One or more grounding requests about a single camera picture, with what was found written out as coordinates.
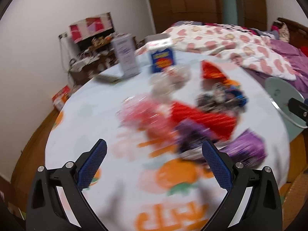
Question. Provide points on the flat green packets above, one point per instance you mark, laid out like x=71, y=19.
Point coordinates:
x=107, y=78

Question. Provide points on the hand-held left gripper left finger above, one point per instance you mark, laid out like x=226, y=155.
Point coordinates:
x=92, y=164

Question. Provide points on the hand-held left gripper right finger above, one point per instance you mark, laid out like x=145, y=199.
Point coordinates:
x=216, y=164

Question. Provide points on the orange cardboard box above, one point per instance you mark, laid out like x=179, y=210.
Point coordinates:
x=61, y=97

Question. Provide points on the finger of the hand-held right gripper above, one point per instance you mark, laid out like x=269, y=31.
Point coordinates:
x=300, y=112

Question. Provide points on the wooden headboard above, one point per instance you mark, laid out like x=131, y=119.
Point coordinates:
x=297, y=28

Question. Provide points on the pink heart-print quilt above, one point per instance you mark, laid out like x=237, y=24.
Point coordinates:
x=228, y=45

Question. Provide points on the dark wooden tv stand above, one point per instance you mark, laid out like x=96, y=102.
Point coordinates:
x=91, y=62

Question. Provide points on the light blue trash bin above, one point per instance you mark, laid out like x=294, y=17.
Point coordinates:
x=279, y=93

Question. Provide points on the red crinkled bag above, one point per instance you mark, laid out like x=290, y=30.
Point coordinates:
x=204, y=118

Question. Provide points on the floral pillow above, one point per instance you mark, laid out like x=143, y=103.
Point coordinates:
x=284, y=32

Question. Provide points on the pink plastic bag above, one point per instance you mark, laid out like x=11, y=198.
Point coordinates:
x=146, y=115

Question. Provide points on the white orange-print tablecloth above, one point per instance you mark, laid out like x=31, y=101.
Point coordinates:
x=96, y=115

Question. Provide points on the purple foil wrapper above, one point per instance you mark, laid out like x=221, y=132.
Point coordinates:
x=192, y=134
x=245, y=146

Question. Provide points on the purple blanket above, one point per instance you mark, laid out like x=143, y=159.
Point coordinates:
x=288, y=50

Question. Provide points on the tall white blue carton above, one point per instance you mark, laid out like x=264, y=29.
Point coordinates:
x=126, y=55

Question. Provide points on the blue milk carton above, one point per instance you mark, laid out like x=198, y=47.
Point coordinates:
x=162, y=57

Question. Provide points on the red candy wrapper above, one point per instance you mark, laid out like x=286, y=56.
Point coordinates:
x=213, y=71

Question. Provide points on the brown wooden wardrobe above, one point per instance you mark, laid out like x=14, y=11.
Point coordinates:
x=207, y=2

